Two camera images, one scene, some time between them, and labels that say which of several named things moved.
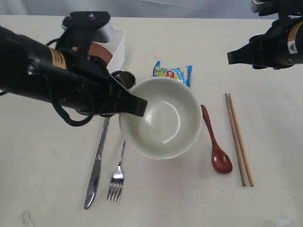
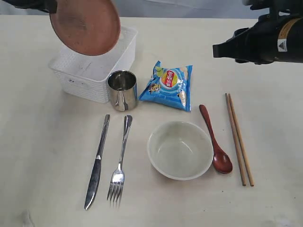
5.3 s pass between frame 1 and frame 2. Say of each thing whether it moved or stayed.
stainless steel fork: stayed
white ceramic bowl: moved
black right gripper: moved
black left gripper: moved
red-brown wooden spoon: stayed
